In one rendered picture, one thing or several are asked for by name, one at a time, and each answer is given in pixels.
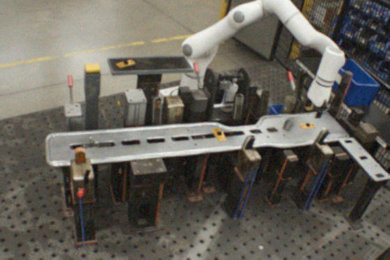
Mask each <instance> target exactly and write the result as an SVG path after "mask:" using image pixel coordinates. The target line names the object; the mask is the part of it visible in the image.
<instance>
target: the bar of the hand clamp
mask: <svg viewBox="0 0 390 260"><path fill-rule="evenodd" d="M308 76H309V74H308V73H307V70H305V69H300V68H299V72H298V75H297V81H296V84H295V90H294V93H293V97H294V98H295V102H296V98H297V96H298V98H299V100H298V101H297V102H298V103H300V100H301V97H302V92H303V89H304V80H305V78H307V77H308ZM295 102H294V104H295Z"/></svg>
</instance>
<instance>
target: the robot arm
mask: <svg viewBox="0 0 390 260"><path fill-rule="evenodd" d="M273 15H276V16H277V17H278V18H279V19H280V20H281V21H282V23H283V24H284V25H285V26H286V28H287V29H288V30H289V31H290V32H291V34H292V35H294V37H295V38H296V39H297V40H298V42H299V43H300V44H302V45H303V46H305V47H312V48H314V49H316V50H318V51H319V53H321V54H322V55H323V58H322V60H321V62H320V67H319V69H318V72H317V75H316V76H315V80H314V81H313V83H312V85H311V87H310V88H307V96H308V97H307V99H308V100H307V101H306V105H305V107H310V106H311V103H312V102H313V103H314V104H315V105H316V106H318V107H319V111H318V112H317V114H316V115H315V118H320V117H321V116H322V113H323V112H325V111H327V110H328V109H329V105H328V100H329V94H330V91H331V86H332V85H333V83H334V80H335V78H336V75H337V73H338V69H339V68H341V67H342V66H343V65H344V63H345V58H344V53H343V52H342V51H341V50H339V48H338V47H337V46H336V45H335V44H334V43H333V42H332V41H331V40H330V39H328V37H326V36H325V35H324V34H322V33H319V32H317V31H316V30H314V29H313V27H312V26H311V25H310V24H309V23H308V21H307V20H306V18H305V17H304V16H303V14H301V13H300V11H299V10H298V9H297V8H296V7H295V6H294V5H293V3H292V2H291V1H290V0H257V1H255V2H249V3H245V4H242V5H241V6H238V7H237V8H234V9H232V10H231V11H230V13H229V14H228V15H227V16H226V17H225V18H224V19H223V20H222V21H219V22H217V23H216V24H215V25H213V26H211V27H210V28H207V29H205V30H203V31H201V32H199V33H197V34H195V35H193V36H191V37H189V38H188V39H186V40H185V42H184V43H183V44H182V53H183V54H184V55H185V56H186V57H187V58H188V60H189V62H190V63H191V65H192V66H193V68H194V65H193V62H197V65H198V71H199V74H198V76H199V79H200V83H203V78H204V75H205V70H206V68H207V66H208V64H209V63H210V62H211V60H212V59H213V57H214V56H215V54H216V53H217V50H218V47H219V44H220V43H222V42H224V41H225V40H227V39H229V38H230V37H232V36H234V35H236V34H237V33H238V32H239V31H240V30H241V29H243V28H244V27H246V26H248V25H250V24H253V23H255V22H260V21H262V20H265V19H267V18H268V17H270V16H273ZM197 84H198V82H197V78H196V74H195V72H194V73H183V74H182V78H181V82H180V86H189V88H190V89H191V90H198V87H197ZM321 106H322V109H321V108H320V107H321Z"/></svg>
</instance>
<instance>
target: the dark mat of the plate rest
mask: <svg viewBox="0 0 390 260"><path fill-rule="evenodd" d="M129 60H133V61H134V62H135V63H136V64H133V65H130V66H125V67H122V68H119V67H118V66H117V64H118V63H120V62H124V61H129ZM109 61H110V64H111V67H112V69H113V70H112V71H113V72H125V71H128V70H186V69H192V67H191V66H190V65H189V63H188V62H187V60H186V58H185V57H183V56H180V57H157V58H122V59H110V60H109Z"/></svg>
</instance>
